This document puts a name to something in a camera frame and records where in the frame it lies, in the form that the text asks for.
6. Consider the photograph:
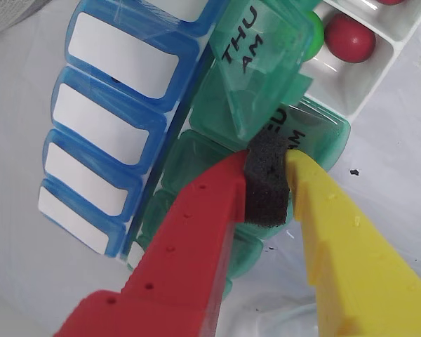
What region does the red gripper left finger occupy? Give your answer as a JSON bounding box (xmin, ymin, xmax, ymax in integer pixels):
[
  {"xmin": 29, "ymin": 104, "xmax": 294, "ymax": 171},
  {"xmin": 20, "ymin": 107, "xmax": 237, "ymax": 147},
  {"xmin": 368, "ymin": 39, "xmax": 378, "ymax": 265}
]
[{"xmin": 54, "ymin": 133, "xmax": 292, "ymax": 337}]

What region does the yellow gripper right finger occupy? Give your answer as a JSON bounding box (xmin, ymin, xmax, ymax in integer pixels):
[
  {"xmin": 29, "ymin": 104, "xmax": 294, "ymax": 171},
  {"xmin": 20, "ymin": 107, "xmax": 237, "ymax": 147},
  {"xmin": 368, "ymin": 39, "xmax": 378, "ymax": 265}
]
[{"xmin": 282, "ymin": 147, "xmax": 421, "ymax": 337}]

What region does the green weekly pill organiser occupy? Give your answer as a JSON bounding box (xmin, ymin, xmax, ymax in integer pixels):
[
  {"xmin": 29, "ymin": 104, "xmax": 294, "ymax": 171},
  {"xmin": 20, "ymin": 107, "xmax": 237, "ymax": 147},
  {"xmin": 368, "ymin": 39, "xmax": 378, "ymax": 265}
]
[{"xmin": 124, "ymin": 0, "xmax": 421, "ymax": 303}]

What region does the green candy pill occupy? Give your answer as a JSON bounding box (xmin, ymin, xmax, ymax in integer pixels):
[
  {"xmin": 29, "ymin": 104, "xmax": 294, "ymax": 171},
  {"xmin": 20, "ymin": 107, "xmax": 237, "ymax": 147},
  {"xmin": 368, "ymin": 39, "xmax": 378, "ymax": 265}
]
[{"xmin": 303, "ymin": 11, "xmax": 325, "ymax": 59}]

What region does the white table cloth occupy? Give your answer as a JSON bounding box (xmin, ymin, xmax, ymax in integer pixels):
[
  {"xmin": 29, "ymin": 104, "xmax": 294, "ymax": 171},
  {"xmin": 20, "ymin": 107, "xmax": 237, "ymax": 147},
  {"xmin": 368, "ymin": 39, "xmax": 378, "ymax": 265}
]
[{"xmin": 0, "ymin": 0, "xmax": 421, "ymax": 337}]

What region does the blue weekly pill organiser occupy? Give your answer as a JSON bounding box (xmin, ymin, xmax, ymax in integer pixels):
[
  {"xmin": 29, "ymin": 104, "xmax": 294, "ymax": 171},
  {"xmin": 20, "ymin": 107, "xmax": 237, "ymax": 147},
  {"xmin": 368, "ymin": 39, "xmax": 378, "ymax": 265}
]
[{"xmin": 37, "ymin": 0, "xmax": 229, "ymax": 260}]

